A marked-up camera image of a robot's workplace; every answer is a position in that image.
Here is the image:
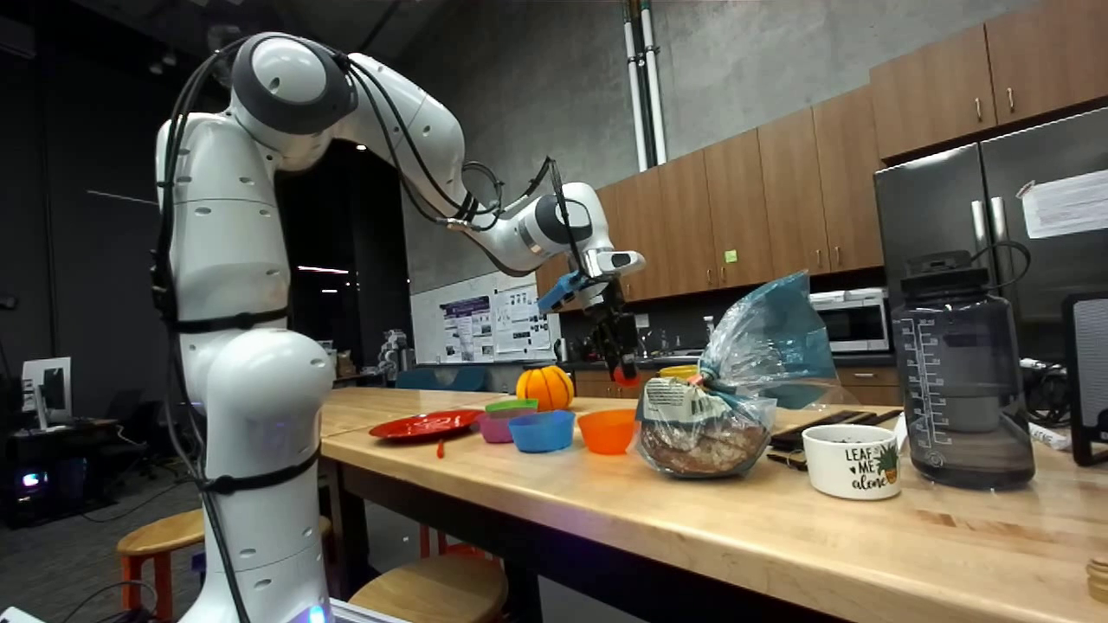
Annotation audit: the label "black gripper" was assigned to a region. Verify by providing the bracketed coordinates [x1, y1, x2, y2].
[569, 283, 638, 367]

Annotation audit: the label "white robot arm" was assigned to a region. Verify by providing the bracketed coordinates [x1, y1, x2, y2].
[152, 31, 645, 623]

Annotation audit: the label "orange bowl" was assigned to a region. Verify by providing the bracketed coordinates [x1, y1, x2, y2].
[577, 409, 638, 458]

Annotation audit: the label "blue bowl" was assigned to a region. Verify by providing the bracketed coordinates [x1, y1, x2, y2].
[509, 413, 576, 454]

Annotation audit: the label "green bowl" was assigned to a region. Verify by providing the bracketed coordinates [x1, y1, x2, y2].
[485, 399, 540, 420]

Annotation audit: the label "pink purple bowl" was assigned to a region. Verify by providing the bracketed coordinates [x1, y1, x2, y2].
[477, 415, 511, 442]

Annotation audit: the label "orange pumpkin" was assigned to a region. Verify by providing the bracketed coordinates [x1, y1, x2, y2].
[517, 367, 576, 413]

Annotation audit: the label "plastic bag of bread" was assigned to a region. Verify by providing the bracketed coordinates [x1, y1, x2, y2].
[638, 272, 835, 481]

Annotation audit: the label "red plate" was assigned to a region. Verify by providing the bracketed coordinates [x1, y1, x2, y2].
[372, 409, 481, 442]

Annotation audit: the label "upper wooden cabinets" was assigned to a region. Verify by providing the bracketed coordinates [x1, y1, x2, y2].
[601, 0, 1108, 300]

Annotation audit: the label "silver microwave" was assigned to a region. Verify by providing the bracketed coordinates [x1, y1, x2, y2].
[809, 286, 890, 353]

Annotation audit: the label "white ramekin cup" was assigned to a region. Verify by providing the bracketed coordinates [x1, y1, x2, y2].
[802, 425, 900, 502]

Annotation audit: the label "round wooden stool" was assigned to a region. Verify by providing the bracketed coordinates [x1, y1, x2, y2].
[350, 559, 509, 623]

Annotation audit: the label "dark water bottle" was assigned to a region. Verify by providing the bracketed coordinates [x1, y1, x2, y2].
[890, 253, 1035, 490]

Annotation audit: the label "black refrigerator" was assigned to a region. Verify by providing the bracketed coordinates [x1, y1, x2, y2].
[871, 103, 1108, 429]

